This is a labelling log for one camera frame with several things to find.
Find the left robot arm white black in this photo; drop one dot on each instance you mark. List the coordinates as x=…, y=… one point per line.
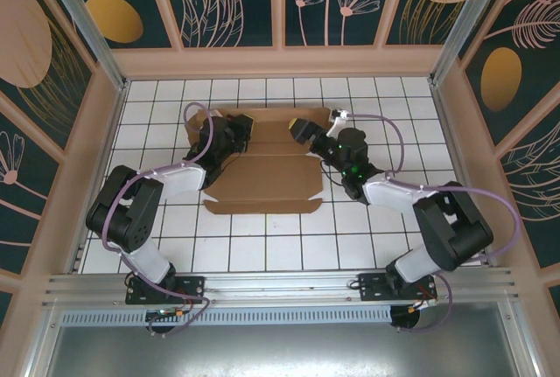
x=127, y=211

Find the wall panel with flowers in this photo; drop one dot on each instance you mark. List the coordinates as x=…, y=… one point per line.
x=332, y=23

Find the wall panel oval and fern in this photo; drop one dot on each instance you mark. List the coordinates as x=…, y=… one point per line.
x=525, y=44

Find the wall panel with fern leaves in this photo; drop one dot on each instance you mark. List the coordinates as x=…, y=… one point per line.
x=534, y=184

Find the aluminium frame bar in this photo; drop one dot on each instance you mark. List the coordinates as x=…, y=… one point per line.
x=39, y=342
x=522, y=342

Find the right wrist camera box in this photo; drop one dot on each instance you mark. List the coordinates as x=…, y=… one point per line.
x=337, y=119

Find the wall panel with single flower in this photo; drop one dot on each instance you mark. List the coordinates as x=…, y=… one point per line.
x=22, y=202

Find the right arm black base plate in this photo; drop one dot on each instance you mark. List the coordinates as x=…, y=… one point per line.
x=372, y=289

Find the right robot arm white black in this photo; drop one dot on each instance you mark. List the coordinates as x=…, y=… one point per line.
x=450, y=228

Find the wall panel with large circle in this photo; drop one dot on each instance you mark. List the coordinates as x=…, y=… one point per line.
x=26, y=44

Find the grey metal sheet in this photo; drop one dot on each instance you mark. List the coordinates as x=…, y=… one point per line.
x=280, y=351

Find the brown cardboard box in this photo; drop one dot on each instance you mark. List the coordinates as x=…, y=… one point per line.
x=271, y=176

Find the aluminium mounting rail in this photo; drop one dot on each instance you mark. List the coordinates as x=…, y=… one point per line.
x=280, y=285

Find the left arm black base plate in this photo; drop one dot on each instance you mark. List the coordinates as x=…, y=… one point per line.
x=192, y=287

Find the aluminium corner post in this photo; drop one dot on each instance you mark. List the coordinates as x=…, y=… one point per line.
x=468, y=18
x=87, y=23

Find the aluminium table edge rail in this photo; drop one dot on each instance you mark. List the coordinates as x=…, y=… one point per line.
x=117, y=108
x=448, y=132

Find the wall panel with orange oval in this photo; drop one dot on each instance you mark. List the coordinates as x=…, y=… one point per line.
x=114, y=18

